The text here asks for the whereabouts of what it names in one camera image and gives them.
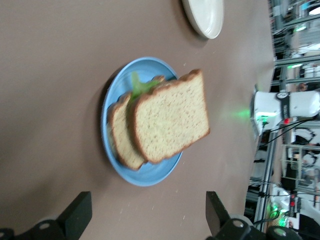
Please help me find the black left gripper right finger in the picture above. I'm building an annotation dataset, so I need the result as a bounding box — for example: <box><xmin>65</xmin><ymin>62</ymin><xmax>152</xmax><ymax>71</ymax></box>
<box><xmin>205</xmin><ymin>191</ymin><xmax>301</xmax><ymax>240</ymax></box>

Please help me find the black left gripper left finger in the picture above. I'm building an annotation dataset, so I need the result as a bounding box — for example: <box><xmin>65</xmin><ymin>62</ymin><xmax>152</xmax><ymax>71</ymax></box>
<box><xmin>0</xmin><ymin>191</ymin><xmax>93</xmax><ymax>240</ymax></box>

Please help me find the brown bread slice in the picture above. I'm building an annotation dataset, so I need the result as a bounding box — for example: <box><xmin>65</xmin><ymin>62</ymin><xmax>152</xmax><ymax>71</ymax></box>
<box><xmin>107</xmin><ymin>74</ymin><xmax>166</xmax><ymax>171</ymax></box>
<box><xmin>131</xmin><ymin>68</ymin><xmax>211</xmax><ymax>165</ymax></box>

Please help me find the green lettuce leaf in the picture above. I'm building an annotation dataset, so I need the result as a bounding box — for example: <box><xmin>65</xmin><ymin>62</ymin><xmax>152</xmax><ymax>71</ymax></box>
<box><xmin>126</xmin><ymin>71</ymin><xmax>163</xmax><ymax>118</ymax></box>

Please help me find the blue plate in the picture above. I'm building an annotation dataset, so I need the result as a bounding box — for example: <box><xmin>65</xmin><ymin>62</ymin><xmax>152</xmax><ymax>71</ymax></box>
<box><xmin>101</xmin><ymin>56</ymin><xmax>185</xmax><ymax>187</ymax></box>

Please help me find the beige plate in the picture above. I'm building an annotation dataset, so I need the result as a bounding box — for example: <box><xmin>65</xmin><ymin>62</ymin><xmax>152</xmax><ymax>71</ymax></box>
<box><xmin>181</xmin><ymin>0</ymin><xmax>225</xmax><ymax>40</ymax></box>

